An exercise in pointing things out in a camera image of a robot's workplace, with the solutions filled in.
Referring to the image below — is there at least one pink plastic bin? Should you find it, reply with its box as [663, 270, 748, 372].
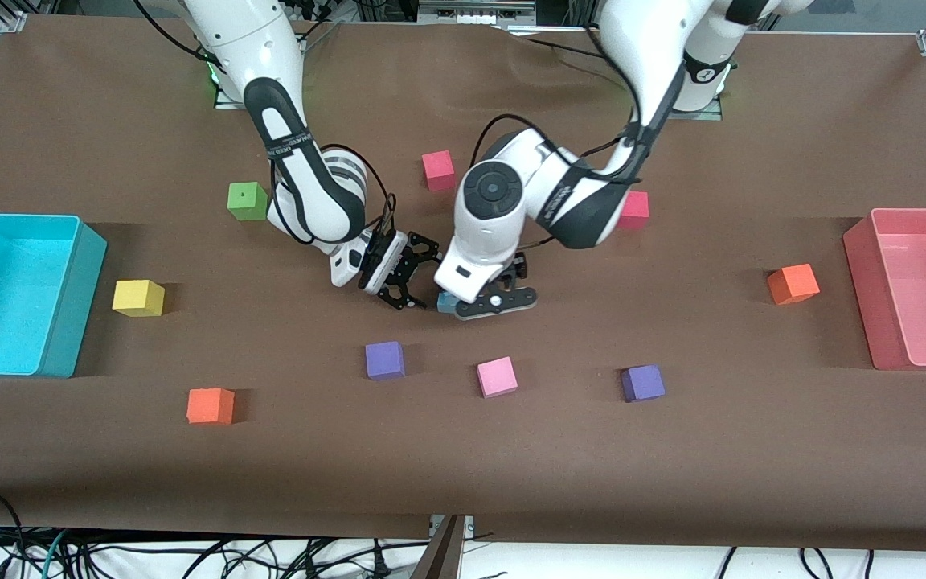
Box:
[843, 207, 926, 371]

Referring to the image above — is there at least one teal plastic bin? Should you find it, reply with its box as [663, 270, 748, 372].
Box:
[0, 213, 108, 379]

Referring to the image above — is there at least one orange foam block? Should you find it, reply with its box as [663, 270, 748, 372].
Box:
[186, 388, 236, 425]
[768, 264, 820, 306]

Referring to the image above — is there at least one teal floor cable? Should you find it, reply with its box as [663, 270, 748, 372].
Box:
[39, 529, 70, 579]

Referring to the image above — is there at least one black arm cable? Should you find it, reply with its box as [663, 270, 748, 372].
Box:
[473, 24, 685, 190]
[268, 143, 397, 246]

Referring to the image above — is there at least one dark metal stand bracket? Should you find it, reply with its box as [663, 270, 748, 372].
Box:
[411, 515, 473, 579]

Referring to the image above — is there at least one red foam block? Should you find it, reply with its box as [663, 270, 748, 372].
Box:
[620, 191, 649, 232]
[422, 150, 457, 191]

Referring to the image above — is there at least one purple foam block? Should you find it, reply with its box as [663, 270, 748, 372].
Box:
[621, 365, 666, 403]
[366, 342, 405, 380]

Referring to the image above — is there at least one pink foam block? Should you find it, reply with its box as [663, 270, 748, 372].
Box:
[477, 357, 518, 398]

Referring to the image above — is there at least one brown table mat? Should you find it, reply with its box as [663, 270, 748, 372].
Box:
[0, 14, 926, 552]

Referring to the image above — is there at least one grey metal frame beam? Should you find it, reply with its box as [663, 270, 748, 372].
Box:
[419, 0, 536, 29]

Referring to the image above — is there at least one green foam block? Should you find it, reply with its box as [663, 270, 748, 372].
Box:
[227, 182, 268, 221]

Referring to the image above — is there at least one yellow foam block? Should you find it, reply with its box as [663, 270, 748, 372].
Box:
[113, 280, 165, 318]

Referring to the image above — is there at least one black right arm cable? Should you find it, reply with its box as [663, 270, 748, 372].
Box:
[268, 143, 397, 246]

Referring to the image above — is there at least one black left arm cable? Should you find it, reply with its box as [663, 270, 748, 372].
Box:
[473, 24, 685, 190]

